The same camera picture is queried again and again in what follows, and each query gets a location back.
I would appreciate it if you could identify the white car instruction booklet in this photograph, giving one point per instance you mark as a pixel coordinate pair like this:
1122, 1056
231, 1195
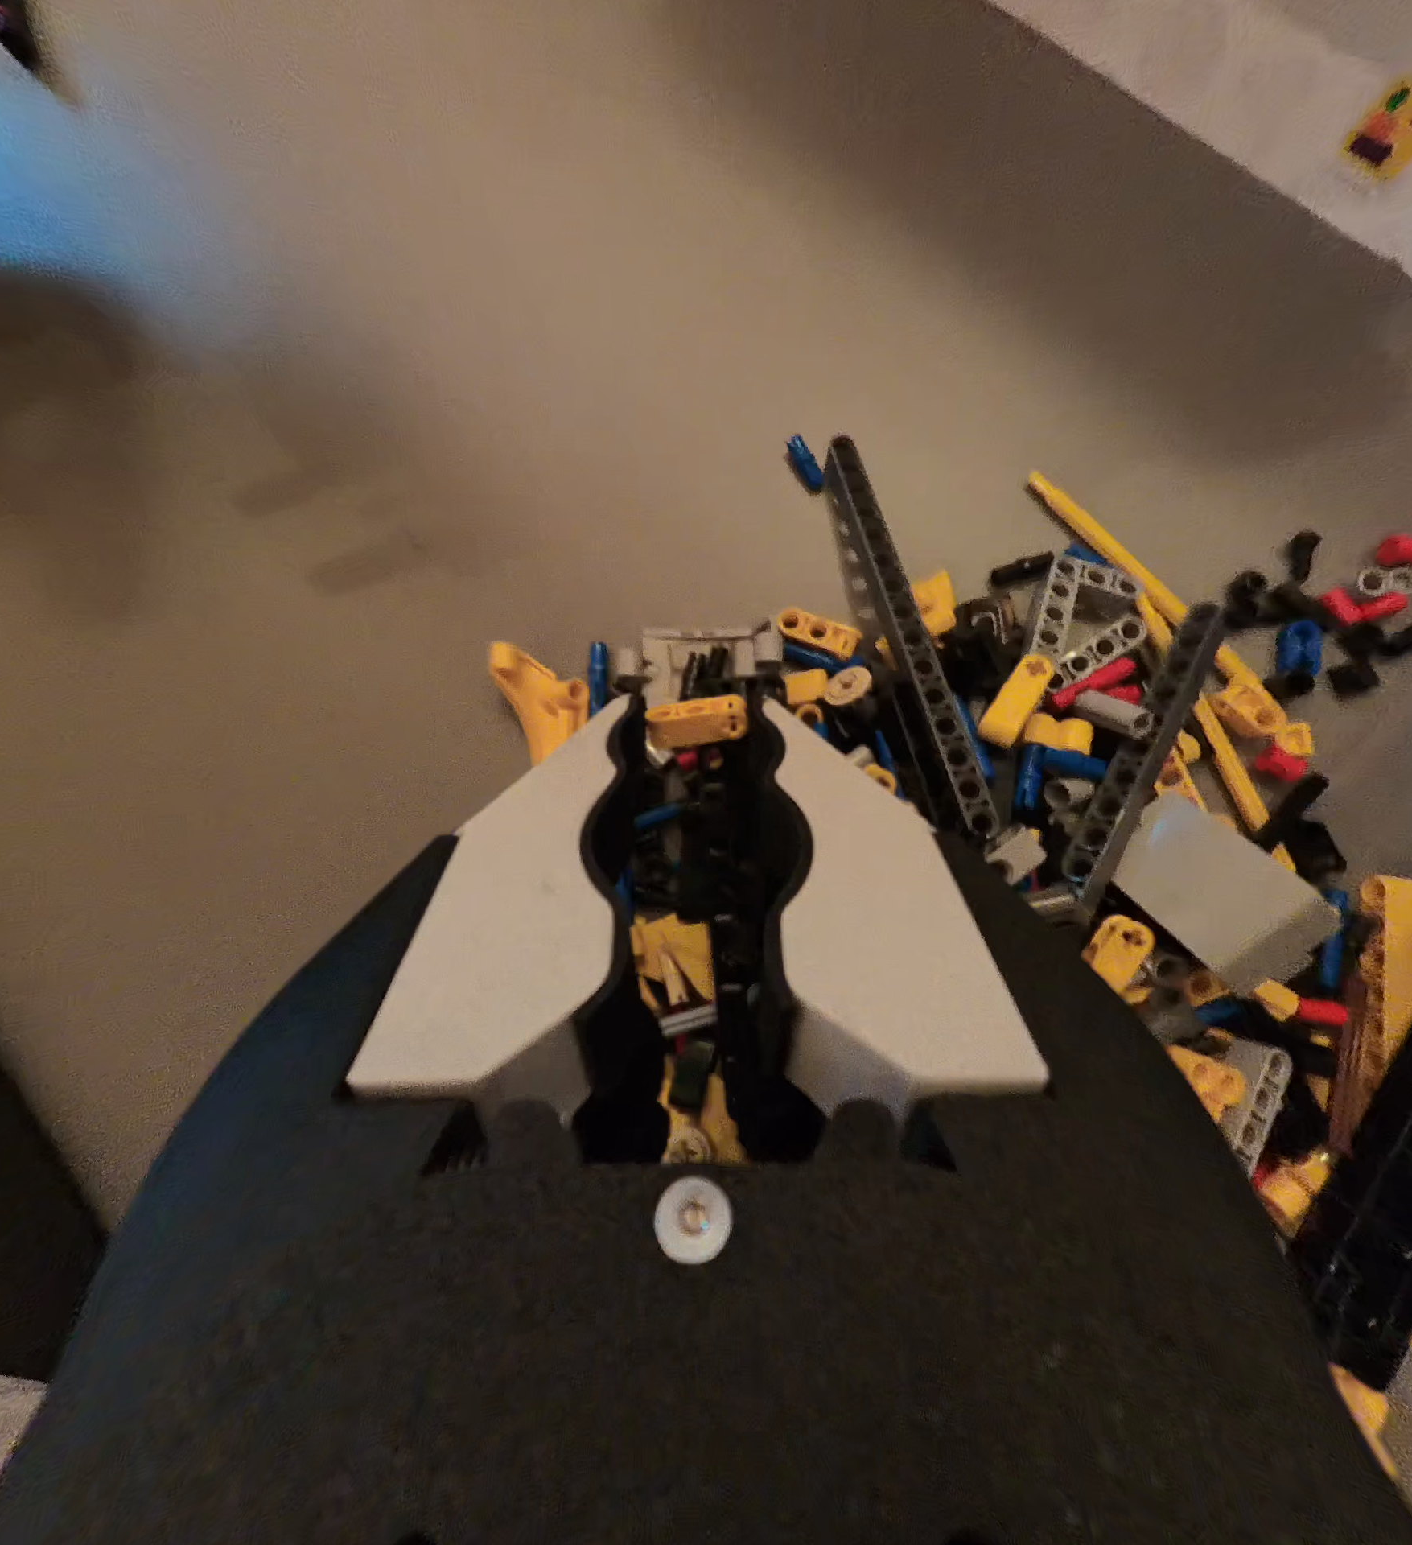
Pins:
1261, 86

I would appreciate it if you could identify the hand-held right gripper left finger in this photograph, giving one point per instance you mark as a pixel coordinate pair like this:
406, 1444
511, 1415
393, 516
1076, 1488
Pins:
489, 965

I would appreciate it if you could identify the pile of brick pieces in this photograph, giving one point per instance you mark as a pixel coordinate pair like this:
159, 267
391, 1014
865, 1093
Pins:
1082, 724

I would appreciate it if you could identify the short yellow beam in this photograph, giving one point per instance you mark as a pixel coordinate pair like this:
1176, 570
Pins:
698, 720

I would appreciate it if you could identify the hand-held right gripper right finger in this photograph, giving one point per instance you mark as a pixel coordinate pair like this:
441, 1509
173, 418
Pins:
912, 965

